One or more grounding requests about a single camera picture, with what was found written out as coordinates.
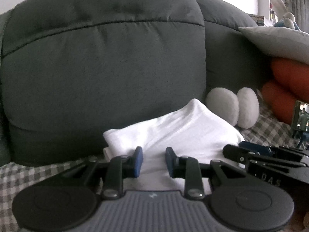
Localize dark grey sofa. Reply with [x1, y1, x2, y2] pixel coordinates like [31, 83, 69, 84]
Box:
[0, 0, 274, 168]

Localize grey curtain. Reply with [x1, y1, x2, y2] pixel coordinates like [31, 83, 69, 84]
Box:
[288, 0, 309, 32]

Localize blue phone stand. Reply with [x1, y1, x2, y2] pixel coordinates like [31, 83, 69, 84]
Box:
[292, 129, 309, 149]

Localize blue and white plush toy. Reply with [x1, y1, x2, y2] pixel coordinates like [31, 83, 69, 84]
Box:
[274, 12, 302, 31]

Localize grey checkered quilted blanket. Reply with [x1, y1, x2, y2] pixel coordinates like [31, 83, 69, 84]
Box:
[0, 106, 309, 232]

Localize light grey pillow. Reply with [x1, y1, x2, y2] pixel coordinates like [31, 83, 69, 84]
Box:
[239, 26, 309, 64]

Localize black smartphone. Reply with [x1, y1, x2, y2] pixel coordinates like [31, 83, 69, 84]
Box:
[292, 100, 309, 131]

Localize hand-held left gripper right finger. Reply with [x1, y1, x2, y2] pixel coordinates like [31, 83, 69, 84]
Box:
[165, 147, 245, 200]

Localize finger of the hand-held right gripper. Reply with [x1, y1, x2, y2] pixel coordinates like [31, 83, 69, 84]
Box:
[239, 141, 309, 159]
[222, 144, 307, 168]

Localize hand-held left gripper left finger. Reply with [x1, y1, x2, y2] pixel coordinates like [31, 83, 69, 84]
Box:
[60, 146, 144, 200]

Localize orange knot cushion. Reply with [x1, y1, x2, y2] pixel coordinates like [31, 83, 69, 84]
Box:
[262, 57, 309, 125]

